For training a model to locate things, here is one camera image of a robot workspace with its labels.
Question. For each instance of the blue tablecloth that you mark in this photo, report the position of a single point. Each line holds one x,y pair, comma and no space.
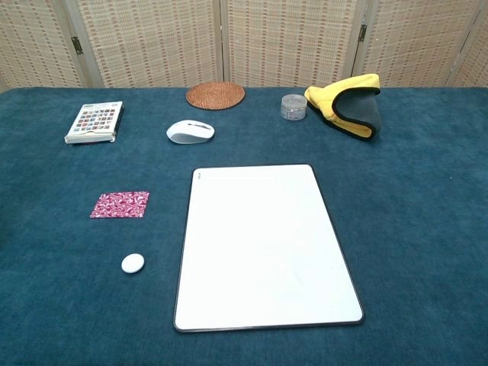
411,228

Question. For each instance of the woven folding screen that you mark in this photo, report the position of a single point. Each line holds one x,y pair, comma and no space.
152,42

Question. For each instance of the yellow and grey cloth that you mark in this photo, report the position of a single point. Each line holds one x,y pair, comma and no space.
358,110

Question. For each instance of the white computer mouse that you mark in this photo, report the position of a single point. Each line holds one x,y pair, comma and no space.
188,133

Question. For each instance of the metal screen hinge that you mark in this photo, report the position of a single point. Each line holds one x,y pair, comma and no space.
77,45
362,33

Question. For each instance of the white rectangular board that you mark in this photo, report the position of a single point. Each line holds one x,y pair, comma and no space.
267,251

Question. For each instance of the white oval pebble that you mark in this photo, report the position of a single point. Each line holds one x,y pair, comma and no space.
132,263

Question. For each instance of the clear round plastic jar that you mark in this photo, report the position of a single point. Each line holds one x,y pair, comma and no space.
294,108

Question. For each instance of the round woven rattan coaster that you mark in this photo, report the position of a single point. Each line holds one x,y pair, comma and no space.
215,95

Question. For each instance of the white box with colourful grid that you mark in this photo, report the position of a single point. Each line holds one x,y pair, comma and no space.
95,121

